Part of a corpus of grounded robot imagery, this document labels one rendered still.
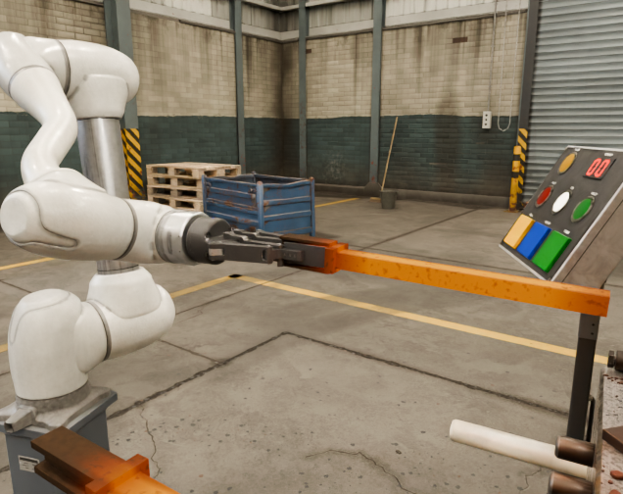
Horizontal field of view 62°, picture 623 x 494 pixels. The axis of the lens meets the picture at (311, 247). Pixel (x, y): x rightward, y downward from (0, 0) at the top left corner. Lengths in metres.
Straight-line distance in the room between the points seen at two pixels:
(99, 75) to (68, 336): 0.59
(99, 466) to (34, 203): 0.42
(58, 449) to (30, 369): 0.81
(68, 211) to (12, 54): 0.57
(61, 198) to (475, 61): 8.59
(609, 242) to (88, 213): 0.86
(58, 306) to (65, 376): 0.16
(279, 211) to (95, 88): 4.35
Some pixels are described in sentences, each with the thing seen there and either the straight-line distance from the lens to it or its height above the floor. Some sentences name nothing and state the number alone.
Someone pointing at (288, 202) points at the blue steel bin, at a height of 0.47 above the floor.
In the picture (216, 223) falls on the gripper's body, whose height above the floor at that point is 1.09.
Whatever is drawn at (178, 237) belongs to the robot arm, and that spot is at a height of 1.07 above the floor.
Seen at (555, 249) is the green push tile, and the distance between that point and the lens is 1.07.
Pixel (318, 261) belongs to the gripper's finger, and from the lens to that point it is 0.72.
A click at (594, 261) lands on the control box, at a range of 1.05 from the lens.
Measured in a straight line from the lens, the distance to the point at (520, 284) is 0.64.
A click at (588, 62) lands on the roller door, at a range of 8.67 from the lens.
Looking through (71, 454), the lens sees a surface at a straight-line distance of 0.48.
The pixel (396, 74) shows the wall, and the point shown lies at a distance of 9.68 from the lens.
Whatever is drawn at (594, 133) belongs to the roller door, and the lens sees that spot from 8.58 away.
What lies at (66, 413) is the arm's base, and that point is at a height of 0.62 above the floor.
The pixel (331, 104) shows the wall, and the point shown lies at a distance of 10.35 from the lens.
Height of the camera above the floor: 1.24
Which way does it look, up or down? 13 degrees down
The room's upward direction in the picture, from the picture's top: straight up
